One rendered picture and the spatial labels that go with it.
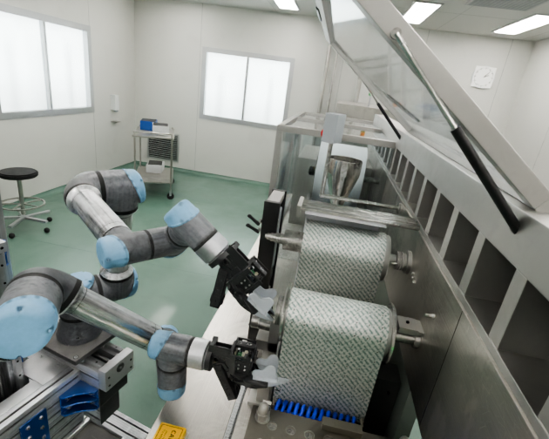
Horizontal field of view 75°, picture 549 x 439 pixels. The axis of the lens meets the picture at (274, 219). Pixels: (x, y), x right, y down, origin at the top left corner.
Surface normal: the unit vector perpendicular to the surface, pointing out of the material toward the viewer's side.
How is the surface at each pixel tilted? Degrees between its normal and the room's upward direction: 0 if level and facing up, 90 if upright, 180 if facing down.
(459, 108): 90
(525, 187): 90
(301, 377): 90
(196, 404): 0
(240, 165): 90
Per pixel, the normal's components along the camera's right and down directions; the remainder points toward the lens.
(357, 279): -0.18, 0.36
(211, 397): 0.13, -0.93
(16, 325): 0.45, 0.29
